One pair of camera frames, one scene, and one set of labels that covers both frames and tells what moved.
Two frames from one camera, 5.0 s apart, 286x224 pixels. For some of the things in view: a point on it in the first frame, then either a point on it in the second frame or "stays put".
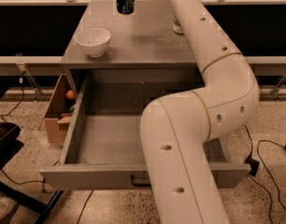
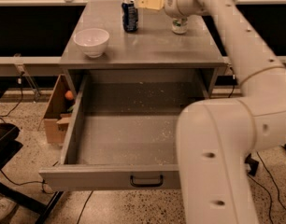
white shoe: (3, 207) stays put
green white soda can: (177, 27) stays put
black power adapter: (254, 165) stays put
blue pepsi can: (125, 3) to (130, 15)
